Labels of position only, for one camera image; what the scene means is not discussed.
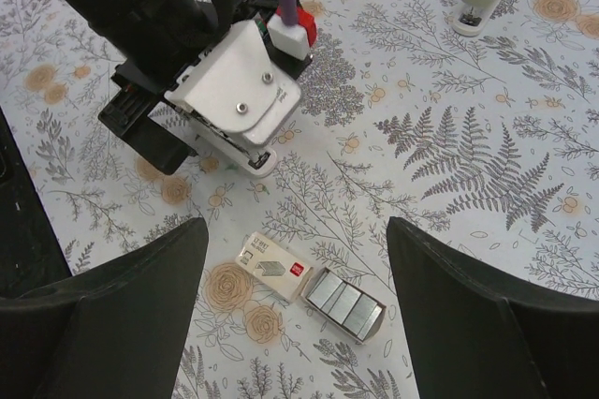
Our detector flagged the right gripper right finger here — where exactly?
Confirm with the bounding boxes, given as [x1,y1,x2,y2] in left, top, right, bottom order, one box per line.
[387,217,598,398]

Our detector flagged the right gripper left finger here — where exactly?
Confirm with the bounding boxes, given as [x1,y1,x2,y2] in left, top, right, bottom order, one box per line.
[1,217,209,398]

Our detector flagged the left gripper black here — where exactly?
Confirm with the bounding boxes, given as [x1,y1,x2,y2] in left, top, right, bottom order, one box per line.
[98,0,314,174]

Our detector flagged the staple tray with staples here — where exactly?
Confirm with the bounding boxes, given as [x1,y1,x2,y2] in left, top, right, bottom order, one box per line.
[301,268,387,345]

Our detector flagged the light blue stapler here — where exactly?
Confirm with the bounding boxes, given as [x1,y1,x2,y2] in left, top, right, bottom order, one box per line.
[191,119,277,178]

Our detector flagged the white staple box sleeve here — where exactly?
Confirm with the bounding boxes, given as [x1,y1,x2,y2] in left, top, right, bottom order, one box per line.
[235,232,314,303]

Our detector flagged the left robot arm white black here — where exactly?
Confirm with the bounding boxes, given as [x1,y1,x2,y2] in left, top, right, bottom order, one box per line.
[65,0,317,178]

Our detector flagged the floral table mat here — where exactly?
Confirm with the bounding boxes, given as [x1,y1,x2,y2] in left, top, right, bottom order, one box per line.
[1,0,598,398]

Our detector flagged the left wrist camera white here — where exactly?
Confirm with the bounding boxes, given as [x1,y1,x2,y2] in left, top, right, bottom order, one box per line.
[166,21,301,147]

